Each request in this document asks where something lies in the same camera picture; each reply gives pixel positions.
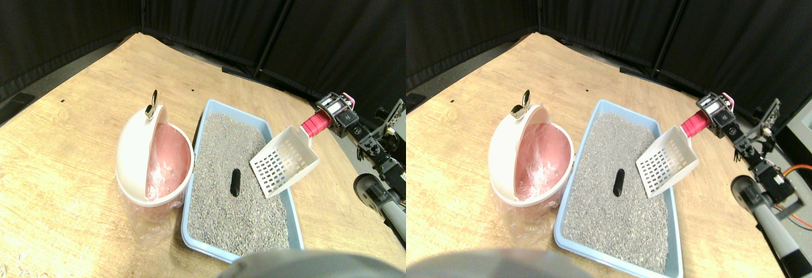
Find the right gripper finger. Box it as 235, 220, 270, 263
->
696, 92, 728, 123
315, 92, 348, 123

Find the white scoop with red handle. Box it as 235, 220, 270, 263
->
249, 93, 354, 199
636, 93, 735, 199

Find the white bin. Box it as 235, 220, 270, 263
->
488, 89, 575, 241
115, 89, 195, 241

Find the blue litter tray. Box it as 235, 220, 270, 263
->
181, 99, 305, 265
554, 99, 684, 278

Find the orange wire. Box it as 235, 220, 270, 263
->
782, 161, 812, 229

